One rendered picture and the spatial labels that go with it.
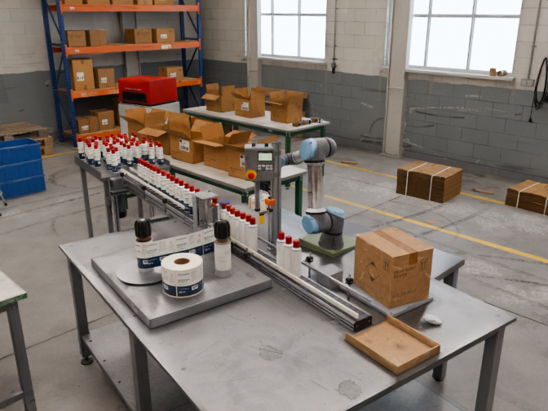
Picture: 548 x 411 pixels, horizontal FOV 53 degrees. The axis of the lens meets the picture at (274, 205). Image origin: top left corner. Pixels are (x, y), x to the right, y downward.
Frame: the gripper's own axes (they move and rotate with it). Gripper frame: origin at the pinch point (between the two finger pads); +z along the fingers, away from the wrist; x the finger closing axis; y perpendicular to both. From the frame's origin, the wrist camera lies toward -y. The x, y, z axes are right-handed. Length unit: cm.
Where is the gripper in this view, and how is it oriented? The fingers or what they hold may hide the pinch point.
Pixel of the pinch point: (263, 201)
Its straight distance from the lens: 357.4
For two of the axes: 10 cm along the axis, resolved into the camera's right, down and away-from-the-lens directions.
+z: -0.1, 9.4, 3.5
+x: 7.1, -2.4, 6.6
